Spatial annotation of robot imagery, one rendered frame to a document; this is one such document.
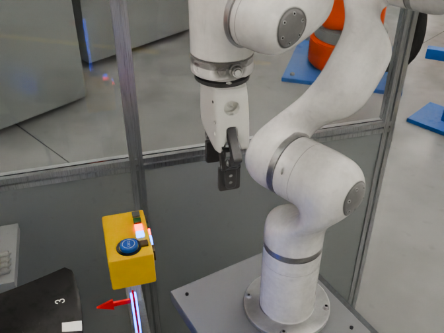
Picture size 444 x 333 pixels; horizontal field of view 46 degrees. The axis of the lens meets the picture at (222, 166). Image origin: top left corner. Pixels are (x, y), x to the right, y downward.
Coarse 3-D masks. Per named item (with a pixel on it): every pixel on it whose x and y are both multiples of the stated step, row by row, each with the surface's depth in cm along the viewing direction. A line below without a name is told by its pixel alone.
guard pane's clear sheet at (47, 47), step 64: (0, 0) 125; (64, 0) 129; (128, 0) 133; (0, 64) 133; (64, 64) 138; (256, 64) 153; (320, 64) 159; (0, 128) 143; (64, 128) 148; (192, 128) 159; (256, 128) 166; (320, 128) 172
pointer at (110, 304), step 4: (112, 300) 89; (120, 300) 90; (124, 300) 90; (128, 300) 90; (104, 304) 89; (108, 304) 89; (112, 304) 89; (116, 304) 90; (120, 304) 90; (124, 304) 90; (100, 308) 89; (104, 308) 89; (108, 308) 90; (112, 308) 90
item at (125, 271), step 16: (112, 224) 123; (128, 224) 123; (144, 224) 123; (112, 240) 118; (112, 256) 114; (128, 256) 114; (144, 256) 115; (112, 272) 115; (128, 272) 116; (144, 272) 117; (112, 288) 118
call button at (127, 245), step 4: (124, 240) 117; (128, 240) 117; (132, 240) 117; (136, 240) 117; (120, 244) 116; (124, 244) 116; (128, 244) 116; (132, 244) 116; (136, 244) 116; (120, 248) 115; (124, 248) 115; (128, 248) 115; (132, 248) 115; (136, 248) 116; (124, 252) 115; (128, 252) 115
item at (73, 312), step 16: (64, 272) 94; (16, 288) 92; (32, 288) 92; (48, 288) 92; (64, 288) 92; (0, 304) 89; (16, 304) 89; (32, 304) 90; (48, 304) 90; (80, 304) 91; (0, 320) 87; (16, 320) 87; (32, 320) 87; (48, 320) 88; (64, 320) 88; (80, 320) 89
